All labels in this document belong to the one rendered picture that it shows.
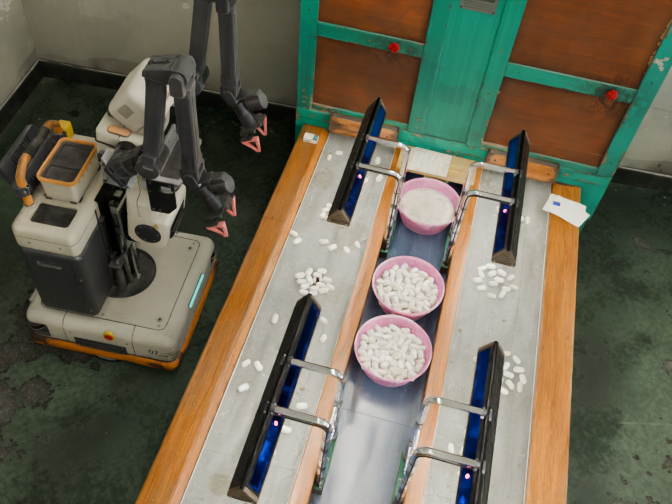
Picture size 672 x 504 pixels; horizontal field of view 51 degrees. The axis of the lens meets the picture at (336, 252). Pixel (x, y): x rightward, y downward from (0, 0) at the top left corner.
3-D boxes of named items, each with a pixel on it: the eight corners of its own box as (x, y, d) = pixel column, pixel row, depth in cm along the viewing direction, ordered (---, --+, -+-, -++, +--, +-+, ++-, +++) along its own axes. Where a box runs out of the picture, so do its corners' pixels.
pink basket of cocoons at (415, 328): (343, 384, 241) (346, 369, 234) (361, 321, 258) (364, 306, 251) (420, 404, 238) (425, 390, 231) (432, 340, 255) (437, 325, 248)
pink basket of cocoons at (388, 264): (375, 331, 256) (378, 316, 248) (364, 272, 272) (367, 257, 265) (446, 327, 259) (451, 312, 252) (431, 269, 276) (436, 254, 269)
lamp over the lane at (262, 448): (226, 497, 177) (225, 486, 172) (296, 302, 216) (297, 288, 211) (256, 506, 176) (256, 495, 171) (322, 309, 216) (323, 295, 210)
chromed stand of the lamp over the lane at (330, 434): (262, 478, 218) (261, 412, 184) (281, 421, 231) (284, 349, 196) (321, 495, 216) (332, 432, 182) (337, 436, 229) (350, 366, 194)
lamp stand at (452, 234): (438, 272, 275) (463, 192, 241) (446, 235, 288) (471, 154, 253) (487, 284, 273) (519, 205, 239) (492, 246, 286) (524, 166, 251)
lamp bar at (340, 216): (326, 222, 238) (327, 207, 233) (367, 109, 277) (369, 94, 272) (349, 227, 237) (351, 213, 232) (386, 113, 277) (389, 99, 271)
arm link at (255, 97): (227, 78, 254) (220, 93, 248) (255, 71, 249) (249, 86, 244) (243, 105, 262) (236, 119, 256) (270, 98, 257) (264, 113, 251)
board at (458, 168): (395, 168, 297) (396, 166, 296) (402, 145, 307) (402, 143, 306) (473, 187, 294) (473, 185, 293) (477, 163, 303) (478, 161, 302)
